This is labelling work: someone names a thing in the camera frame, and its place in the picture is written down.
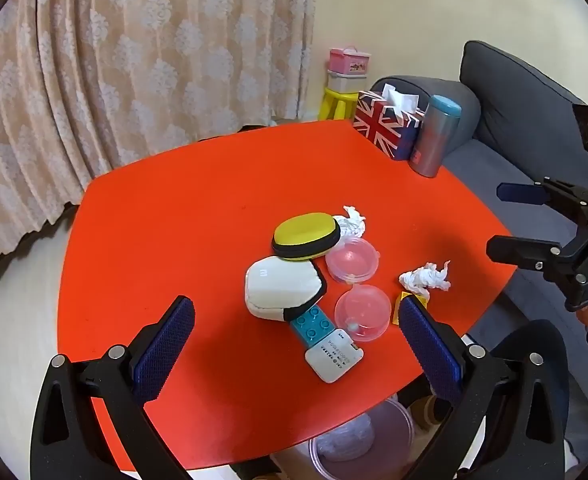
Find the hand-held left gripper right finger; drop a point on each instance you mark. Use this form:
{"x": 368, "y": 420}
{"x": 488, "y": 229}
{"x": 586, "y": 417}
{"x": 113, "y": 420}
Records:
{"x": 431, "y": 350}

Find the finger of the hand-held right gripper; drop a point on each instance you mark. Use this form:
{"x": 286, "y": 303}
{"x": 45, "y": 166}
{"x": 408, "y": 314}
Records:
{"x": 519, "y": 193}
{"x": 511, "y": 249}

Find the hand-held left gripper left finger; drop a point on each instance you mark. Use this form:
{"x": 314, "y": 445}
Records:
{"x": 166, "y": 350}

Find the clear plastic round container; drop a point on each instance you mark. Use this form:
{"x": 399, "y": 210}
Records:
{"x": 361, "y": 310}

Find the yellow black zip case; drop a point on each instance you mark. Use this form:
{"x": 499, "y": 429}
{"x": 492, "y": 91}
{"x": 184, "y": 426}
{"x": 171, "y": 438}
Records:
{"x": 304, "y": 232}

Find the person's right hand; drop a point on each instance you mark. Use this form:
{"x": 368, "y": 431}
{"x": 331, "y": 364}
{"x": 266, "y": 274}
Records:
{"x": 587, "y": 315}

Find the yellow wrapper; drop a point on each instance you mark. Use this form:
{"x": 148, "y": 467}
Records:
{"x": 399, "y": 307}

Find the crumpled white tissue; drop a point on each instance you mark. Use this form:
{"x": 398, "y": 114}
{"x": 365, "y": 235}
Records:
{"x": 424, "y": 277}
{"x": 350, "y": 222}

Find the grey sofa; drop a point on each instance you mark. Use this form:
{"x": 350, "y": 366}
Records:
{"x": 514, "y": 110}

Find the grey tumbler with blue lid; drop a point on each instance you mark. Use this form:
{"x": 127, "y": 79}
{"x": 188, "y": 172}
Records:
{"x": 434, "y": 135}

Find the clear plastic bin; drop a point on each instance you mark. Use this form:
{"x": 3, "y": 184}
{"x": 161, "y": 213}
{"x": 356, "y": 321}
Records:
{"x": 359, "y": 440}

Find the teal toy block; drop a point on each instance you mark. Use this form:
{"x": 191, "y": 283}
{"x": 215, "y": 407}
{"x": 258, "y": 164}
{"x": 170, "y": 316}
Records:
{"x": 314, "y": 327}

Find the clear plastic round lid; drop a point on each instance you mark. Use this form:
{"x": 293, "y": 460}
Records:
{"x": 351, "y": 260}

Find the white fabric pouch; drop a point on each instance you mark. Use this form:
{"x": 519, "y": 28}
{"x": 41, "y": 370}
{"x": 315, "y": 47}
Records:
{"x": 279, "y": 287}

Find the flag print tissue box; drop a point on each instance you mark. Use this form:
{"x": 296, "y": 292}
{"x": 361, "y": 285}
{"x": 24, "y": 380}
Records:
{"x": 381, "y": 127}

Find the yellow plastic stool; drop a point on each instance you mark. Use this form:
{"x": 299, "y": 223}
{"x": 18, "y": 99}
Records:
{"x": 339, "y": 102}

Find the white storage box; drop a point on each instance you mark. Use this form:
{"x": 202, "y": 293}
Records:
{"x": 343, "y": 82}

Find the pink storage box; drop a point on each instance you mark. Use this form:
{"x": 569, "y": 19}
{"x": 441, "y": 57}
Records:
{"x": 350, "y": 61}

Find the beige patterned curtain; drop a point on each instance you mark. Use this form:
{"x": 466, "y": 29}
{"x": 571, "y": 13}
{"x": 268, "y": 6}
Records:
{"x": 123, "y": 60}

